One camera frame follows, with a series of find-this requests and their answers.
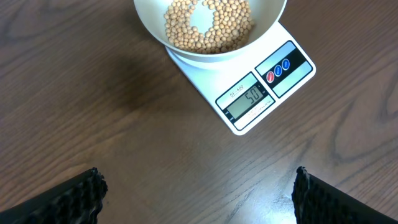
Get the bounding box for white round bowl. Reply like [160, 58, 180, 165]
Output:
[134, 0, 287, 62]

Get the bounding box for soybeans in bowl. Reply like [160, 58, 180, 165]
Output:
[164, 0, 254, 54]

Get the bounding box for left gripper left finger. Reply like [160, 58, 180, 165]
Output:
[1, 167, 108, 224]

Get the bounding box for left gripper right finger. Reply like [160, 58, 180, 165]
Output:
[292, 166, 397, 224]

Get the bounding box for white digital kitchen scale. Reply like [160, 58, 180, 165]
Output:
[167, 22, 316, 136]

